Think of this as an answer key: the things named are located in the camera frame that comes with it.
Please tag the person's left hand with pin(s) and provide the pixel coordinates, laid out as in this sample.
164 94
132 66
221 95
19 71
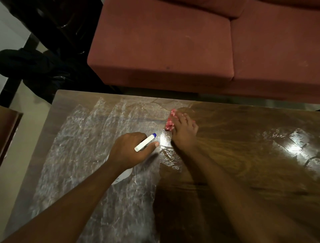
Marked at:
125 150

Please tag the person's right hand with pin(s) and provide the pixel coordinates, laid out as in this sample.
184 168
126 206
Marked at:
184 135

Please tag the person's right little finger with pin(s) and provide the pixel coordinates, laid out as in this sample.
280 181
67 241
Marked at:
196 131

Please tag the person's left thumb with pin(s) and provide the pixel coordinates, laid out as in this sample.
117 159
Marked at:
153 145

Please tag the person's right middle finger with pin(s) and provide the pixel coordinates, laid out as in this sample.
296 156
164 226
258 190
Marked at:
185 120

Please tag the white marker with blue cap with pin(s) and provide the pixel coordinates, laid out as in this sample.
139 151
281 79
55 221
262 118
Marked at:
145 142

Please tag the pink cloth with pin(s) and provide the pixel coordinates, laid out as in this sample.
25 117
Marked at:
170 124

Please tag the person's left forearm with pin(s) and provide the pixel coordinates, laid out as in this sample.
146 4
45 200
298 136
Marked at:
70 207

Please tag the person's right forearm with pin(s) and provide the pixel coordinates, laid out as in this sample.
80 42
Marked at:
237 200

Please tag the red sofa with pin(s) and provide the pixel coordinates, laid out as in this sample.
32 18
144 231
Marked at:
175 85

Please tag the white paper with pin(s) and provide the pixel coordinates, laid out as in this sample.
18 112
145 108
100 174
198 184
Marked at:
122 176

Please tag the clear plastic sheet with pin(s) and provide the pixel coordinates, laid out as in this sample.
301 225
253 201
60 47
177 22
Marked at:
82 155

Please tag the red sofa seat cushion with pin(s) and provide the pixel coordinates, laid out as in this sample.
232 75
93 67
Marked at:
160 37
277 42

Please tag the black bag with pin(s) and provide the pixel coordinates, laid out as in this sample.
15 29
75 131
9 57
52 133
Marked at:
37 67

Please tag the brown wooden chair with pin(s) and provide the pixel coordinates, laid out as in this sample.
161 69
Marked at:
8 130

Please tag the dark wooden furniture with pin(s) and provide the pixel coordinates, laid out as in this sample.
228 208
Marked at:
62 22

